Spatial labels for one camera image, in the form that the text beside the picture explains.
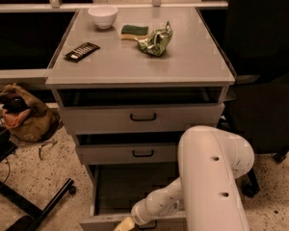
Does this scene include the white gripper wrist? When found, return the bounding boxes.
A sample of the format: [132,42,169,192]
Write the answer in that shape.
[113,199,153,231]

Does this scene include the grey bottom drawer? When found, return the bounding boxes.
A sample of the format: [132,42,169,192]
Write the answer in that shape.
[80,163,179,231]

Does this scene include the grey drawer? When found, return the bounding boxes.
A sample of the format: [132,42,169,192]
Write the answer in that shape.
[58,88,224,135]
[80,163,179,231]
[75,131,183,165]

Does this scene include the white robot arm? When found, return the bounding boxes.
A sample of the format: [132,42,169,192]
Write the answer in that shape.
[113,125,254,231]

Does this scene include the grey middle drawer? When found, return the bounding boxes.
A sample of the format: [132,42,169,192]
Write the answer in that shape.
[75,131,183,165]

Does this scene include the grey top drawer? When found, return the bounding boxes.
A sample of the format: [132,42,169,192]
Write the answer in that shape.
[58,88,224,135]

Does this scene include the grey drawer cabinet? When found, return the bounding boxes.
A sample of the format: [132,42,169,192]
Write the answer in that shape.
[44,6,236,231]

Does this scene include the glasses on floor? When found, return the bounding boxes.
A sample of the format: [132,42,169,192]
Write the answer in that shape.
[39,140,58,160]

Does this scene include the brown bag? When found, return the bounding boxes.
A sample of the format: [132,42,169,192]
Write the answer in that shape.
[0,84,60,142]

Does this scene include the black stand base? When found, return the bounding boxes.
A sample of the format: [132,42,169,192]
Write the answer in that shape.
[0,124,77,231]

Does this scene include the black remote control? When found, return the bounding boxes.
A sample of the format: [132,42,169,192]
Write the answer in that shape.
[65,42,100,63]

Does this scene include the crumpled green chip bag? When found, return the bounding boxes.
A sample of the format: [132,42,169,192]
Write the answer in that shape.
[137,22,173,57]

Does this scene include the green yellow sponge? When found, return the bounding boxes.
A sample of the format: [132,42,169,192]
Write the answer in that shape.
[120,25,148,40]

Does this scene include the white bowl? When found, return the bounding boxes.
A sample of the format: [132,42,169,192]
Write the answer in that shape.
[88,5,118,29]

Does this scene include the black office chair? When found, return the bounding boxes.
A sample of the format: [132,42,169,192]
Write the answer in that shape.
[215,0,289,199]

